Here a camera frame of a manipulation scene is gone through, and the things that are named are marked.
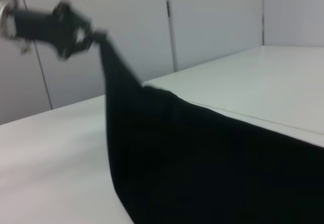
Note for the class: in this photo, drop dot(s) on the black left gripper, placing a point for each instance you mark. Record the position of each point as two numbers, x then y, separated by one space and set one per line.
45 26

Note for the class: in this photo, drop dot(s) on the black t-shirt with FREE print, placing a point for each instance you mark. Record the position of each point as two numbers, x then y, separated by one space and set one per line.
202 158

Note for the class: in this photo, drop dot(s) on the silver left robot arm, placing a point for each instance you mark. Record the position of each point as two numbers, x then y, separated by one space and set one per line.
6 11

